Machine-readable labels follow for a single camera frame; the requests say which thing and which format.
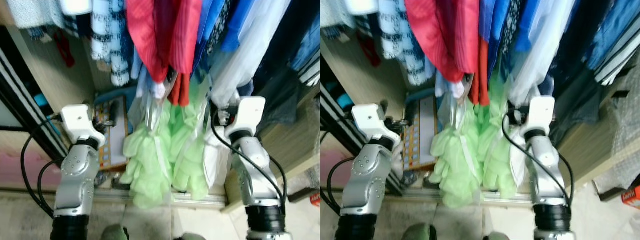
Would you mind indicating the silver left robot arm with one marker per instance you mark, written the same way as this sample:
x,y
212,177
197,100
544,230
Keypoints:
x,y
75,175
362,180

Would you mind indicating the light green hanging garment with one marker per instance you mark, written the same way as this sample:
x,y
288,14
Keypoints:
x,y
147,160
497,150
190,150
455,160

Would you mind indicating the white hanging cloth bag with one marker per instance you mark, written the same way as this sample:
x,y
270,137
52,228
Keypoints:
x,y
215,165
520,165

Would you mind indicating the dark navy hanging garment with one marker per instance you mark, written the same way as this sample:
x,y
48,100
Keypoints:
x,y
575,75
280,75

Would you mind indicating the pale white hanging garment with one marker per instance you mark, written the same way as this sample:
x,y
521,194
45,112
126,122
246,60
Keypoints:
x,y
250,50
545,50

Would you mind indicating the white navy patterned garment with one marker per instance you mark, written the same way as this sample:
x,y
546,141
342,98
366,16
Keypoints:
x,y
107,40
395,40

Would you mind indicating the bright blue hanging garment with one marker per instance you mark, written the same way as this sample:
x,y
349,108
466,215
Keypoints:
x,y
235,25
525,20

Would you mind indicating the white black striped garment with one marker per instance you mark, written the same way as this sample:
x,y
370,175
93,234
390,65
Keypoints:
x,y
620,60
310,70

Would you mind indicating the red hanging garment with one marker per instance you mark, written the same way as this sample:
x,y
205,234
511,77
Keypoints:
x,y
160,35
440,35

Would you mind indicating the clear bubble wrap sheet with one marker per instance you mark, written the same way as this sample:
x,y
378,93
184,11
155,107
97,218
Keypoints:
x,y
625,125

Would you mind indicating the orange cardboard box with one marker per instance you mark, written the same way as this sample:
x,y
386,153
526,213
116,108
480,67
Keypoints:
x,y
315,199
631,196

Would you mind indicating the blue denim garment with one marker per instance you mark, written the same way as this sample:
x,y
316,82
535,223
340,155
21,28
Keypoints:
x,y
615,25
307,40

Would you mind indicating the grey right robot leg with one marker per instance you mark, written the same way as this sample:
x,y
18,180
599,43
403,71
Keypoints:
x,y
496,236
187,236

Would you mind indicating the white floral shirt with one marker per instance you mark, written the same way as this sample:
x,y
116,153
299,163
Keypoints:
x,y
332,12
30,12

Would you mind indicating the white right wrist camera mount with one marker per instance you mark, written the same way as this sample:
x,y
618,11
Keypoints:
x,y
247,112
540,112

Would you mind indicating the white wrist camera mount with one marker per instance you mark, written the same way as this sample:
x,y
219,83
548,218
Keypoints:
x,y
540,112
77,120
367,120
247,112

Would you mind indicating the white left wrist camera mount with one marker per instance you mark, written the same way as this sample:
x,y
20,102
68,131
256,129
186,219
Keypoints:
x,y
367,120
77,120

